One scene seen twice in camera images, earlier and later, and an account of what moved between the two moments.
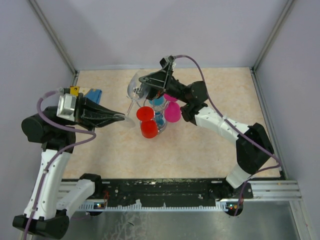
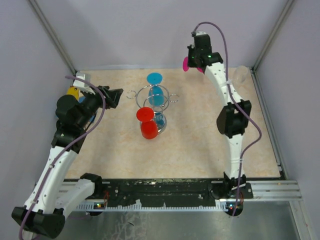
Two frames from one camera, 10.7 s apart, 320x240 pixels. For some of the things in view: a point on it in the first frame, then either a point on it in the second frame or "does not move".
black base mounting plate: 172,192 does not move
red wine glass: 149,125 does not move
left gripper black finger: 91,109 to 115,95
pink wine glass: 172,110 to 186,67
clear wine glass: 136,91 to 240,75
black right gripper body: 176,89 to 192,55
